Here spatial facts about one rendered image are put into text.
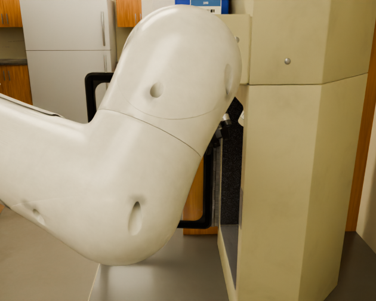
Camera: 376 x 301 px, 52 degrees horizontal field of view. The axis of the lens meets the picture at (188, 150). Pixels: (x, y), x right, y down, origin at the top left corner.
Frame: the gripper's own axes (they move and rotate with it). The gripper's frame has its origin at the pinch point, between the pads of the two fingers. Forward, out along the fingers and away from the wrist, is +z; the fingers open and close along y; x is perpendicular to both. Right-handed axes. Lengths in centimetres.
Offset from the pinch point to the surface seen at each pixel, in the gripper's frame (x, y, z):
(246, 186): 9.6, -7.7, -5.3
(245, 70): -6.0, -11.0, -14.8
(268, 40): -8.6, -15.0, -16.8
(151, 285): 23.0, 14.5, 23.1
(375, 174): 13, -50, 36
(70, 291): 27, 79, 171
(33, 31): -297, 132, 399
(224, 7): -23.3, -14.1, -3.5
